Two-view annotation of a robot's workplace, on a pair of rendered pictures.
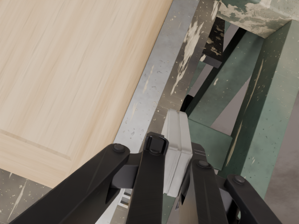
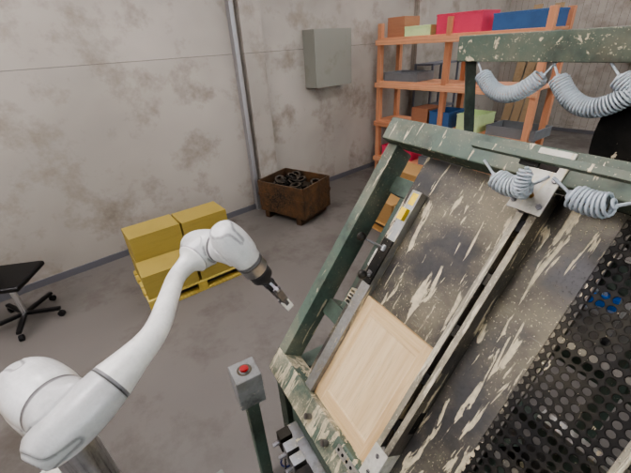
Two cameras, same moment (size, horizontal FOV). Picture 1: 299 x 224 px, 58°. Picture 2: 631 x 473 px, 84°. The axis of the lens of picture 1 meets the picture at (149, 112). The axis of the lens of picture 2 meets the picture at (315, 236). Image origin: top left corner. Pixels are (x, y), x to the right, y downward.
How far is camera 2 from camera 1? 1.19 m
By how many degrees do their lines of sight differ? 47
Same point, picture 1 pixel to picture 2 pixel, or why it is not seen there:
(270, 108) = (300, 318)
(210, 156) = (331, 305)
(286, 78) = (293, 329)
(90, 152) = (362, 316)
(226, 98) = not seen: hidden behind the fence
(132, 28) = (336, 372)
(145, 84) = (335, 341)
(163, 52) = (326, 354)
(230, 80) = not seen: hidden behind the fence
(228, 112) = not seen: hidden behind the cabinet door
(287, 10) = (284, 358)
